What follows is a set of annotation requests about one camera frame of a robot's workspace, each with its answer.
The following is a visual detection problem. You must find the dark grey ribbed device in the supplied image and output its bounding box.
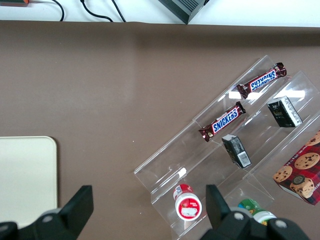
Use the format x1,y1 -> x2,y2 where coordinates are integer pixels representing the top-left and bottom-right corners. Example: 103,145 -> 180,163
158,0 -> 211,25

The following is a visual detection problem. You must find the red-lidded small drink bottle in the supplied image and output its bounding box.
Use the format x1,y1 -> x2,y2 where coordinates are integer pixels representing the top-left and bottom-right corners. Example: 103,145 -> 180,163
172,183 -> 203,221

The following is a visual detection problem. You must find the red cookie box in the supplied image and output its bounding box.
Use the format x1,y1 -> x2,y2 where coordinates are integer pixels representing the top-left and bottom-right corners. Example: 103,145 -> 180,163
272,129 -> 320,206

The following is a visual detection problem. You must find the black cable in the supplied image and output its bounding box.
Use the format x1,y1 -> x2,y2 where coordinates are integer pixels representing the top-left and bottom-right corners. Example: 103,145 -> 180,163
79,0 -> 114,23
51,0 -> 66,22
111,0 -> 126,23

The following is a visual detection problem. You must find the small black carton box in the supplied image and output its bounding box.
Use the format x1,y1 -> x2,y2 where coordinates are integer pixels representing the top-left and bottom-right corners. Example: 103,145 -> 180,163
221,134 -> 252,169
266,95 -> 303,128

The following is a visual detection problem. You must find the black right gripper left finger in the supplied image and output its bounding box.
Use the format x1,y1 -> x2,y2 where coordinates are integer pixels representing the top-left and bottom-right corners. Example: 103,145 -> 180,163
34,185 -> 94,240

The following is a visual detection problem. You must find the green-labelled small drink bottle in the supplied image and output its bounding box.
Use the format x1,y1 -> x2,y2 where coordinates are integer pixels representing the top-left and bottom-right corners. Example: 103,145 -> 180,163
230,198 -> 278,227

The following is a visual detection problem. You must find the clear acrylic stepped display stand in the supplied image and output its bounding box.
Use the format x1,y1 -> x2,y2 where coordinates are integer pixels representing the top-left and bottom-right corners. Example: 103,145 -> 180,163
133,54 -> 320,240

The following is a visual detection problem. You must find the Snickers chocolate bar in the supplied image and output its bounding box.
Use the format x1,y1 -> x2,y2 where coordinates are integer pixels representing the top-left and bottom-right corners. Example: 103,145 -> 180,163
198,101 -> 247,143
236,62 -> 288,100

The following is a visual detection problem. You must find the cream plastic tray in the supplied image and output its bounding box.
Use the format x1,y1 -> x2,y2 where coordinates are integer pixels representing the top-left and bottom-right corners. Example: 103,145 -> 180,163
0,136 -> 58,229

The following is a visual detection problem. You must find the orange and black tool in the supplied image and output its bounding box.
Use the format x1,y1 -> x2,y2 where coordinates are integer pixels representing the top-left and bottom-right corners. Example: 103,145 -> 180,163
0,0 -> 47,8

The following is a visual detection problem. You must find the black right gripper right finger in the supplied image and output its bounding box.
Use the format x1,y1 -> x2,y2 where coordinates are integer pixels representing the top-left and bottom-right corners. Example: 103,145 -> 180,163
205,184 -> 253,240

